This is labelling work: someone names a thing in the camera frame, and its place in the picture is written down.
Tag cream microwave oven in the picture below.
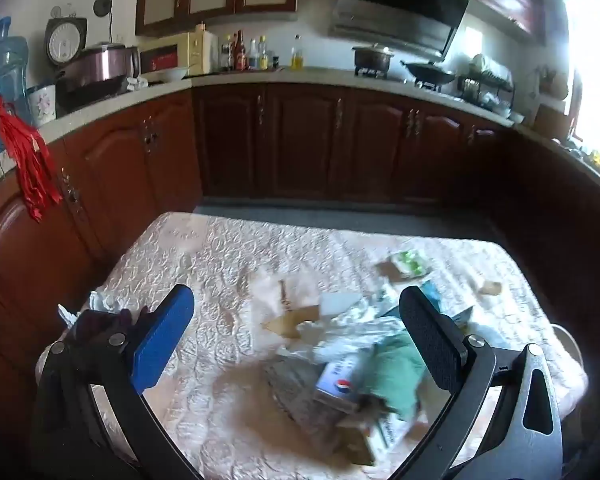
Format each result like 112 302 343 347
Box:
137 31 218 78

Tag red tassel knot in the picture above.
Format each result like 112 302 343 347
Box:
0 95 63 223

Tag green cloth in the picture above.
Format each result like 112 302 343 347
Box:
365 332 428 421

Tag blue white packet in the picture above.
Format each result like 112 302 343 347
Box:
420 280 447 312

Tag black range hood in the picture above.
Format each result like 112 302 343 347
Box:
328 0 470 58

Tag white floral container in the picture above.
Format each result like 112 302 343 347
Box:
27 85 57 127

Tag dark cooking pot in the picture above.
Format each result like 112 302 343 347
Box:
352 45 396 72

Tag wooden cutting board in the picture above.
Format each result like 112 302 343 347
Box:
534 104 572 140

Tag brown cardboard piece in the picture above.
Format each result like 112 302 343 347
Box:
330 420 377 466

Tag black wok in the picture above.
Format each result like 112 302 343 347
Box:
400 60 456 86

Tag grey printed paper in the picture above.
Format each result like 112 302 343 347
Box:
265 355 331 423

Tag black dish rack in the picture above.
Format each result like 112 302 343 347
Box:
457 54 515 113

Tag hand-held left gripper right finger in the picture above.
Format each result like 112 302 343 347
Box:
390 286 563 480

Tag window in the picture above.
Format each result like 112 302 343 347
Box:
562 0 600 161

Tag green white packet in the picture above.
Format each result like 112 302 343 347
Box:
390 251 428 278

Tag pink silver rice cooker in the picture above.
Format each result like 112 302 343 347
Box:
55 44 141 96

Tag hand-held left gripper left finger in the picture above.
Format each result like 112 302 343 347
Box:
32 284 203 480

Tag white box blue red logo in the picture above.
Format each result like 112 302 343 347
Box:
315 355 376 411

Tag blue water jug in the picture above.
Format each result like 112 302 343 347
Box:
0 16 31 161

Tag white bowl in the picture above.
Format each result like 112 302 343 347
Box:
152 66 191 82

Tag crumpled white plastic bag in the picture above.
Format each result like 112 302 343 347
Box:
290 300 406 361

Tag crumpled white tissue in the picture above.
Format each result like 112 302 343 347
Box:
86 290 127 314

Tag dial kitchen scale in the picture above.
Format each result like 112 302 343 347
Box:
44 16 88 68

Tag wooden base cabinets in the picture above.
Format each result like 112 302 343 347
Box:
0 67 600 411

